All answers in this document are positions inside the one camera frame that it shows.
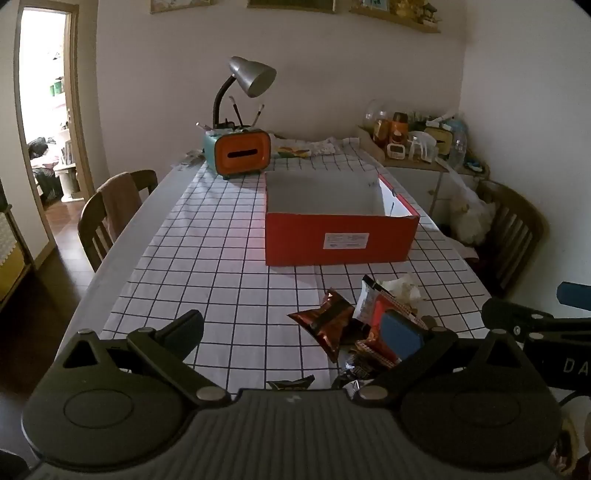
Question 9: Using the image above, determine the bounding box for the white cabinet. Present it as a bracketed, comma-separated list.
[383, 159, 490, 227]

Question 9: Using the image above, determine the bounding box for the wooden chair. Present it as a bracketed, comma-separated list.
[475, 179, 550, 298]
[78, 170, 158, 273]

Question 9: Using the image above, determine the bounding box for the clear glass jar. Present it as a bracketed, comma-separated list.
[365, 99, 391, 127]

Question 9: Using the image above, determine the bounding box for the small dark snack packet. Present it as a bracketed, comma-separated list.
[267, 376, 315, 392]

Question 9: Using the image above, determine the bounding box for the red cardboard box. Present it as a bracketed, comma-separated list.
[264, 170, 421, 267]

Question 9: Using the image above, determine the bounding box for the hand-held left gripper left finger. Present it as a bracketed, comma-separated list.
[60, 309, 232, 408]

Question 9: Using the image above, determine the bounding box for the dark red foil snack packet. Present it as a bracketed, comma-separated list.
[287, 288, 355, 363]

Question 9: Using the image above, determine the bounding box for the grey desk lamp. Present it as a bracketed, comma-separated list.
[212, 56, 277, 132]

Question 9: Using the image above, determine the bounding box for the white stool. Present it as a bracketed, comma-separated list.
[53, 164, 81, 204]

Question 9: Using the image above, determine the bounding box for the brown cloth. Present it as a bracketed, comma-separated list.
[97, 172, 143, 243]

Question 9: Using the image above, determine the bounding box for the wooden door frame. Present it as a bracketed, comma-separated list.
[13, 0, 109, 273]

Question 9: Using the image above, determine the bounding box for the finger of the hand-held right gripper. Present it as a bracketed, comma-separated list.
[556, 281, 591, 308]
[481, 298, 555, 342]

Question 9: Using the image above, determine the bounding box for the yellow box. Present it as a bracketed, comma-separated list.
[425, 127, 455, 155]

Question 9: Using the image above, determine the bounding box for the clear plastic cup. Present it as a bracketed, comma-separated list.
[406, 131, 437, 163]

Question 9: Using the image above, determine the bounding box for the red checked wafer packet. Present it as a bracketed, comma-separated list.
[355, 323, 402, 370]

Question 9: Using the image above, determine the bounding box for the dark cloth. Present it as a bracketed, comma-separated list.
[28, 138, 61, 204]

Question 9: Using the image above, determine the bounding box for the white fluffy bundle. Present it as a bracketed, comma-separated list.
[450, 187, 497, 245]

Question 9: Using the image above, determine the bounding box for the clear plastic bottle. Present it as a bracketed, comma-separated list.
[448, 120, 472, 169]

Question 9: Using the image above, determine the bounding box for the white printed plastic bag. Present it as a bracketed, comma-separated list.
[270, 135, 365, 160]

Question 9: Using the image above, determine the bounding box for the orange bottle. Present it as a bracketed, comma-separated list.
[390, 112, 409, 146]

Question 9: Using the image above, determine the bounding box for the white wrapper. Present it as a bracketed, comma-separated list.
[373, 273, 423, 308]

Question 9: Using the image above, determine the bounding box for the orange teal tissue box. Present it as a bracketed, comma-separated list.
[203, 127, 272, 181]

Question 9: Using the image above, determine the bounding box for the white red snack packet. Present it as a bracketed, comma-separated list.
[353, 274, 430, 337]

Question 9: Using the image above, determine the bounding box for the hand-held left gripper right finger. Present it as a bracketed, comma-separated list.
[353, 309, 525, 408]

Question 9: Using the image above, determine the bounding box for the framed wall picture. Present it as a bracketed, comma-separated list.
[247, 0, 337, 14]
[149, 0, 215, 14]

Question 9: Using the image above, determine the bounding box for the white checked tablecloth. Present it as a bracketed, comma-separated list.
[99, 135, 494, 393]

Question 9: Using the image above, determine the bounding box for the dark shiny snack wrapper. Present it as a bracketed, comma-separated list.
[330, 353, 384, 400]

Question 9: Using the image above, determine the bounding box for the yellow white corrugated panel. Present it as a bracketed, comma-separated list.
[0, 203, 33, 301]

